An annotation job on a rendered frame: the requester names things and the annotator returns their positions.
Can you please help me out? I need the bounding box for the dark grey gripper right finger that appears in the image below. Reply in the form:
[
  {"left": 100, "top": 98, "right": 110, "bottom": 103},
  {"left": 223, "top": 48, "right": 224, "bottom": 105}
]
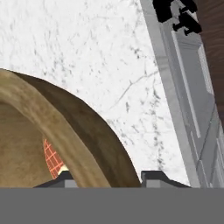
[{"left": 141, "top": 170, "right": 191, "bottom": 189}]

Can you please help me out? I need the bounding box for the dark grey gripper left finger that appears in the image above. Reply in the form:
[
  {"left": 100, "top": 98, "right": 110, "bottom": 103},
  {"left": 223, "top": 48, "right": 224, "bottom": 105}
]
[{"left": 33, "top": 170, "right": 77, "bottom": 189}]

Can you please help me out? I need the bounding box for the orange grid waffle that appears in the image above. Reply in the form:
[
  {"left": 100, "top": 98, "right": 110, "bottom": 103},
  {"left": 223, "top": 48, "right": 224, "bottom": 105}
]
[{"left": 43, "top": 138, "right": 70, "bottom": 179}]

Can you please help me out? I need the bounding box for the brown wooden bowl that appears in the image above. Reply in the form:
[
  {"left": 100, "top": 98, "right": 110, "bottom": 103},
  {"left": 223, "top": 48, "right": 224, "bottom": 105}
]
[{"left": 0, "top": 68, "right": 142, "bottom": 188}]

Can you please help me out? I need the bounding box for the grey cupboard drawer front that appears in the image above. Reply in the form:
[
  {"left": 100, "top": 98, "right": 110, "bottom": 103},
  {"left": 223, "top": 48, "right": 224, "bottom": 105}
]
[{"left": 139, "top": 0, "right": 224, "bottom": 188}]

